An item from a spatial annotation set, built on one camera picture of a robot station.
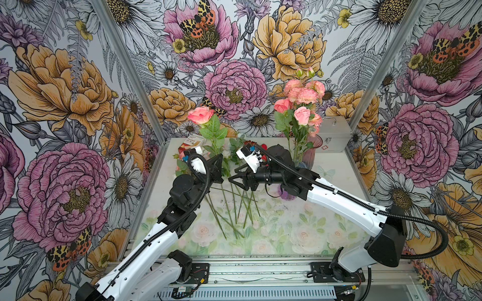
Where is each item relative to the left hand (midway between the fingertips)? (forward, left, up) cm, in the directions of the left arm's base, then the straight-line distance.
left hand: (223, 160), depth 69 cm
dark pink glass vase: (+19, -41, -20) cm, 49 cm away
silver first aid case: (+34, -59, -18) cm, 70 cm away
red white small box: (+38, +24, -29) cm, 54 cm away
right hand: (-6, -4, -4) cm, 8 cm away
